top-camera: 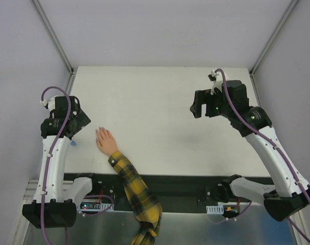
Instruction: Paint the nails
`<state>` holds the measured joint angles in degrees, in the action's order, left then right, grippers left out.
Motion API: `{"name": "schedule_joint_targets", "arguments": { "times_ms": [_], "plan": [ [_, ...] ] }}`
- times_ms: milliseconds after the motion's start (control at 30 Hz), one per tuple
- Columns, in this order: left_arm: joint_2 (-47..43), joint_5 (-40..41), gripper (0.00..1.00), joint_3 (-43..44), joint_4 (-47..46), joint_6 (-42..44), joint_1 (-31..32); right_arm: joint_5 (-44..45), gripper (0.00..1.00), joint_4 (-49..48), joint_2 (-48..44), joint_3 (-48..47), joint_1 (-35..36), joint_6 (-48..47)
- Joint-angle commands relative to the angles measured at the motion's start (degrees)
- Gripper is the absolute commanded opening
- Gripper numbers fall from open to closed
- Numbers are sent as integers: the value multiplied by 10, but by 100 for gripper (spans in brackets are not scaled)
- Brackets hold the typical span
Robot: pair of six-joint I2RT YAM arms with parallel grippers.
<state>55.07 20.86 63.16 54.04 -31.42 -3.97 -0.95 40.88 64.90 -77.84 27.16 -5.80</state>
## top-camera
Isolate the aluminium frame post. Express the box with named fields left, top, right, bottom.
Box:
left=249, top=0, right=301, bottom=78
left=30, top=0, right=78, bottom=76

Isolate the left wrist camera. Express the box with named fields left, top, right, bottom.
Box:
left=40, top=97, right=55, bottom=111

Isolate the yellow plaid sleeve forearm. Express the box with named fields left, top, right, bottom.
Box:
left=109, top=151, right=163, bottom=244

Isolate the right aluminium frame post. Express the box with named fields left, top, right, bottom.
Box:
left=249, top=0, right=301, bottom=78

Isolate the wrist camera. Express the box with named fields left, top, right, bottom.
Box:
left=40, top=97, right=55, bottom=111
left=208, top=68, right=229, bottom=95

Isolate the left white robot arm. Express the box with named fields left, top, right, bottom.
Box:
left=22, top=96, right=100, bottom=229

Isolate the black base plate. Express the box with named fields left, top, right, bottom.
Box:
left=63, top=173, right=275, bottom=212

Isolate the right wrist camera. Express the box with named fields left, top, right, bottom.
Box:
left=208, top=68, right=229, bottom=95

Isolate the left aluminium frame post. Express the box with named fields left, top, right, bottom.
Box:
left=30, top=0, right=78, bottom=76

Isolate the mannequin hand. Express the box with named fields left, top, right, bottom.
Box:
left=95, top=127, right=118, bottom=157

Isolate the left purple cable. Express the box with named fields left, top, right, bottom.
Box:
left=40, top=86, right=71, bottom=245

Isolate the right white cable duct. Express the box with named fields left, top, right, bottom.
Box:
left=206, top=205, right=224, bottom=215

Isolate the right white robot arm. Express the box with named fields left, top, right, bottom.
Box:
left=190, top=80, right=310, bottom=222

